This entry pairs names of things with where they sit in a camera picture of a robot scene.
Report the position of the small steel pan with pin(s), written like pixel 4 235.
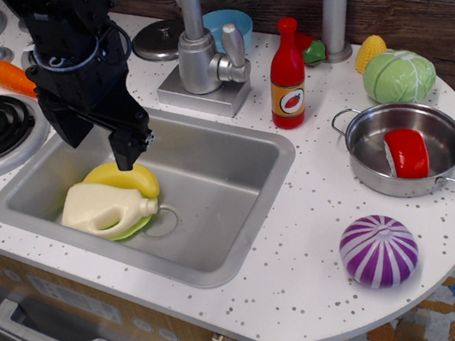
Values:
pixel 363 133

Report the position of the steel pot lid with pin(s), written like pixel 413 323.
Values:
pixel 159 41

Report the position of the silver toy faucet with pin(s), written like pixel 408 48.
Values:
pixel 205 79

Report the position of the silver toy sink basin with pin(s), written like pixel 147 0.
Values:
pixel 217 182

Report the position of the right stove burner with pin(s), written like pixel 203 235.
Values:
pixel 27 57

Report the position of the red toy sushi piece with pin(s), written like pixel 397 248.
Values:
pixel 406 153

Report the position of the red toy ketchup bottle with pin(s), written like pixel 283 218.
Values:
pixel 287 79

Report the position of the red toy chili pepper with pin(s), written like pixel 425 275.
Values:
pixel 312 49

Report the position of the front left stove burner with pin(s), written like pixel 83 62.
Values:
pixel 23 130

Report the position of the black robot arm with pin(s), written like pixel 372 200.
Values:
pixel 69 33

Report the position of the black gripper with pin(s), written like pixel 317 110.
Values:
pixel 75 100

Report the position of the yellow toy corn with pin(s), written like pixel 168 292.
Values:
pixel 371 47

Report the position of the green toy cabbage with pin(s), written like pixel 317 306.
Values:
pixel 399 76

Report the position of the purple striped toy onion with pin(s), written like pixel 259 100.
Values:
pixel 378 251

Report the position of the yellow toy banana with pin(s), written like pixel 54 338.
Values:
pixel 138 177

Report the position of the light green toy plate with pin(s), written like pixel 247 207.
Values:
pixel 133 229

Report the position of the cream toy detergent jug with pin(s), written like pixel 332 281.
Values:
pixel 105 210

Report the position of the orange toy carrot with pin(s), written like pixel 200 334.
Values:
pixel 14 79

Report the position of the grey support pole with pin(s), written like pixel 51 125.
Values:
pixel 334 30

